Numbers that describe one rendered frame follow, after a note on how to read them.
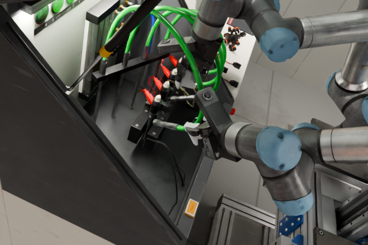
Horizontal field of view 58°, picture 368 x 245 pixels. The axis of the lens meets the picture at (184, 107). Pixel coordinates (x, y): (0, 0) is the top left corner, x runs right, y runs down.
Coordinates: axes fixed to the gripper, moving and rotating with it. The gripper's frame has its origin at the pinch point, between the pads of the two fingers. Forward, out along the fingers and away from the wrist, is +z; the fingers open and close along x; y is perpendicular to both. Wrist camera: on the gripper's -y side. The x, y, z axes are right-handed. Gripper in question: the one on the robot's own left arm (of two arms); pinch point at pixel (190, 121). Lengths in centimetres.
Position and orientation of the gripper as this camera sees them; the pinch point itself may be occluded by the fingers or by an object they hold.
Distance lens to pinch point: 89.6
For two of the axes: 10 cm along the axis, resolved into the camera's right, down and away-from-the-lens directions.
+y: 3.3, 9.2, 2.2
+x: 8.3, -3.9, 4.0
